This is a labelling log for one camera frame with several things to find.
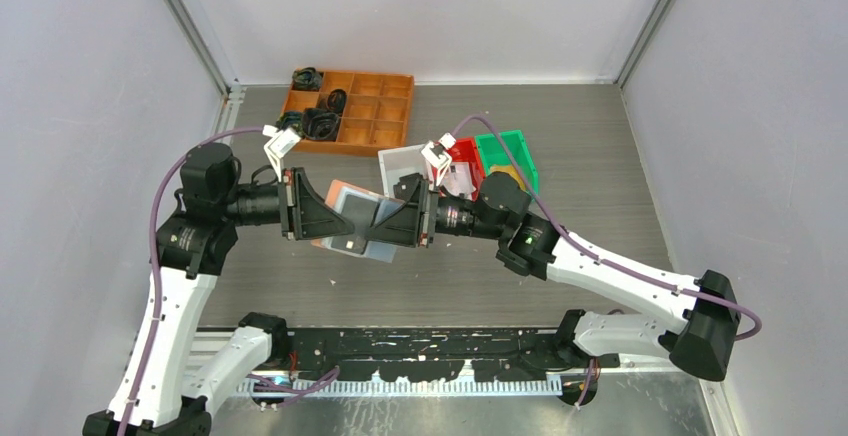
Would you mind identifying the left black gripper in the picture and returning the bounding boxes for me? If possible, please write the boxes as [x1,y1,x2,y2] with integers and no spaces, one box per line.
[220,166,355,240]

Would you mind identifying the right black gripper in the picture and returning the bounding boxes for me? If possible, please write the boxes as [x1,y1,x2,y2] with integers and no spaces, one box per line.
[365,177,507,246]

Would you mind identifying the pink leather card holder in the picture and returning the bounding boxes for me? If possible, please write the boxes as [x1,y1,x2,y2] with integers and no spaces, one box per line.
[312,179,401,263]

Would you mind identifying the dark grey card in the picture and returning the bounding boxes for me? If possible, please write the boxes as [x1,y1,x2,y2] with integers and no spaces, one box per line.
[330,194,379,256]

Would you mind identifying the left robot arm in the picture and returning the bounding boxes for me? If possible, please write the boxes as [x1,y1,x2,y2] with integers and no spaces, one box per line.
[82,143,354,435]

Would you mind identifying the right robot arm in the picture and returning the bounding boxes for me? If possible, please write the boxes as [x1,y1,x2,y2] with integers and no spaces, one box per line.
[366,172,741,382]

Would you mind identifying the white plastic bin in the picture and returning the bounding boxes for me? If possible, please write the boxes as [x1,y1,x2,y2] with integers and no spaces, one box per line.
[377,144,429,197]

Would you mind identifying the clear packets in red bin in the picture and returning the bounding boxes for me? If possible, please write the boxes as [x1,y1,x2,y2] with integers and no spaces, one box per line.
[442,161,480,200]

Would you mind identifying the red plastic bin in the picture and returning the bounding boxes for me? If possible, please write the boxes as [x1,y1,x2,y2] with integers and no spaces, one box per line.
[440,137,486,196]

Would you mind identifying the orange compartment tray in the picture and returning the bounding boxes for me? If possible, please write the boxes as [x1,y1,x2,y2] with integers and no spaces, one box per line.
[277,67,415,156]

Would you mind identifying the green plastic bin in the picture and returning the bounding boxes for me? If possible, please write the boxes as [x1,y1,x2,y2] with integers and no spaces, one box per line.
[474,130,539,193]

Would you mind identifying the yellow packet in green bin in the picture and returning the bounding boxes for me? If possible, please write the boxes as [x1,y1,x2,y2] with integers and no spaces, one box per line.
[490,165,527,190]

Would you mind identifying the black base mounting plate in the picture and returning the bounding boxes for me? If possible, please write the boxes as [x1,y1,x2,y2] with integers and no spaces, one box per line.
[258,327,589,383]

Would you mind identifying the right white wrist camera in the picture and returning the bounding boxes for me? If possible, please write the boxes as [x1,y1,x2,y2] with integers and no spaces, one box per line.
[421,133,456,189]

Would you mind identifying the large black strap bundle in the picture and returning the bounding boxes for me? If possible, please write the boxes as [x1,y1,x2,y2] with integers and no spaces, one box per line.
[301,108,342,143]

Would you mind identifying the black strap top compartment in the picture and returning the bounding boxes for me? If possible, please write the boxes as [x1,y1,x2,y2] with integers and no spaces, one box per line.
[292,67,325,92]

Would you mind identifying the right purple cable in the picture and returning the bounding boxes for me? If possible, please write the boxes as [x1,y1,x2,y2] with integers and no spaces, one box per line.
[450,114,763,411]

